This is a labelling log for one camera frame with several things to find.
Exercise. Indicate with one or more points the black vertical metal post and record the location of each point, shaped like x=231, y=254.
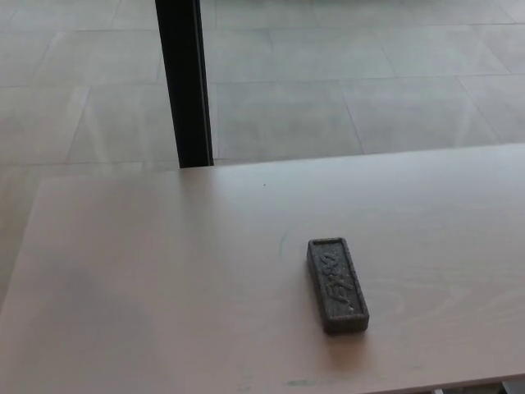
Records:
x=184, y=82

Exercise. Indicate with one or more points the dark grey rectangular eraser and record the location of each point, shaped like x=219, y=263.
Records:
x=337, y=287

